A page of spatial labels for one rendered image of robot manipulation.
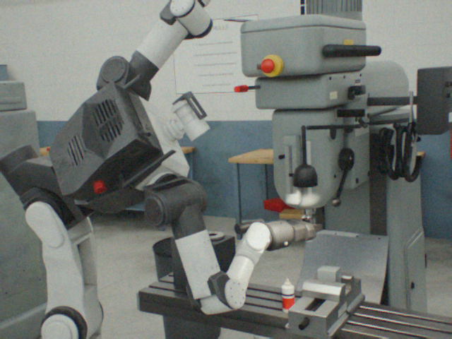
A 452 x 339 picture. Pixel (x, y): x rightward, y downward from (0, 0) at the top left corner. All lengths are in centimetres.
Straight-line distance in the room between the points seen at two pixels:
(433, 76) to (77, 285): 126
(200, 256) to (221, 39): 550
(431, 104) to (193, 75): 536
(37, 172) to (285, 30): 81
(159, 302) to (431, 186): 431
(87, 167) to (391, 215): 117
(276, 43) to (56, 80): 707
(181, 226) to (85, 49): 675
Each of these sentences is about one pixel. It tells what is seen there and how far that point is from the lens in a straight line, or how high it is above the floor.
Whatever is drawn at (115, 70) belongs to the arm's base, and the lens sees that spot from 173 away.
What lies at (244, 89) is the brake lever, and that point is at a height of 170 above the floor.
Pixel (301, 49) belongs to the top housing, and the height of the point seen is 180.
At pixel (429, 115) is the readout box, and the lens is 196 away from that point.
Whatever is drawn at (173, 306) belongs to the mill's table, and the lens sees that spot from 217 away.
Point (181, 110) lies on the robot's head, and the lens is 163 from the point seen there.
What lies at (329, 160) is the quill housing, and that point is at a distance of 180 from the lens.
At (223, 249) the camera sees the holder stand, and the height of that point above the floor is 111.
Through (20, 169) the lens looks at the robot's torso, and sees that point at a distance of 179.
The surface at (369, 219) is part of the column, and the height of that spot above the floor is 118.
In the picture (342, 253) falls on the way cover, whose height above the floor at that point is 104.
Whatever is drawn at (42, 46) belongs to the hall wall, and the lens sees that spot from 873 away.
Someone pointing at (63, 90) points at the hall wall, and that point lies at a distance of 851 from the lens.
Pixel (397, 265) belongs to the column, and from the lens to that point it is 230.
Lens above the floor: 174
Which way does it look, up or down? 9 degrees down
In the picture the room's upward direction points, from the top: 3 degrees counter-clockwise
